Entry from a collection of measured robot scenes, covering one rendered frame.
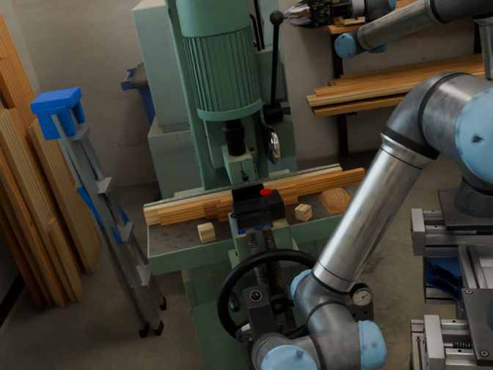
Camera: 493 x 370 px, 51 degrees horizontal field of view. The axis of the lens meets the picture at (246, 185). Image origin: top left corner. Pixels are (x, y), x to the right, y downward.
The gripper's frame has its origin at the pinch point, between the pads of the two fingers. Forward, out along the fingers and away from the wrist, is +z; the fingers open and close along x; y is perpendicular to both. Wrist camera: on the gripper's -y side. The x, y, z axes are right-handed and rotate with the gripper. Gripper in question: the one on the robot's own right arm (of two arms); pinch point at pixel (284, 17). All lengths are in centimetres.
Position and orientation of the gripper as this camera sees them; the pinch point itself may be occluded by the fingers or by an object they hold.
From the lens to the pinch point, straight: 173.8
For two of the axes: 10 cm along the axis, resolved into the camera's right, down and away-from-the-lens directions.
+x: 1.5, 8.9, 4.4
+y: 1.7, 4.1, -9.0
